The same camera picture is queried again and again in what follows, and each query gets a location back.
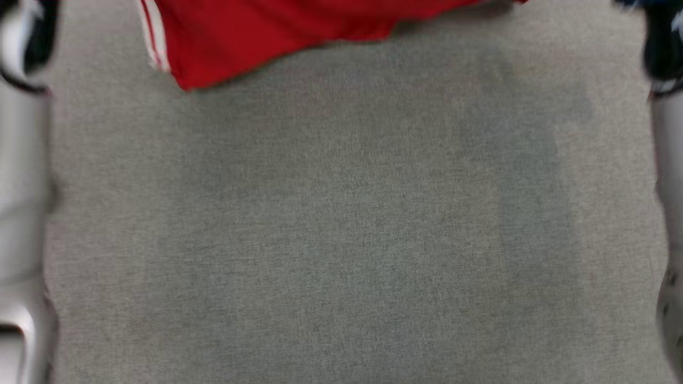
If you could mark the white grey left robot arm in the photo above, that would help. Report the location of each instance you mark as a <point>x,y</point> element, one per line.
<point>21,186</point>

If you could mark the grey fabric padded surface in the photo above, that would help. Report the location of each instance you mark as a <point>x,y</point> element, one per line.
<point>347,213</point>

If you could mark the red white jersey with number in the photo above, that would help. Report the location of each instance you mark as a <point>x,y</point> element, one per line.
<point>267,32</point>

